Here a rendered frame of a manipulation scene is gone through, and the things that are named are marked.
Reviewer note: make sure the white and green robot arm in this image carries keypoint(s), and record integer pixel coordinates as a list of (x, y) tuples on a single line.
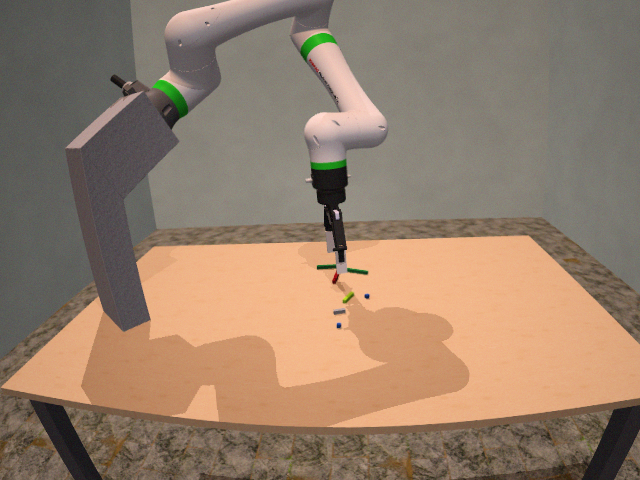
[(191, 38)]

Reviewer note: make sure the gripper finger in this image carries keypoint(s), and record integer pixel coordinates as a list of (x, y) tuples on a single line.
[(339, 239), (329, 234)]

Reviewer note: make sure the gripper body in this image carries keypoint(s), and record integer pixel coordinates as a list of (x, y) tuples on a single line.
[(331, 199)]

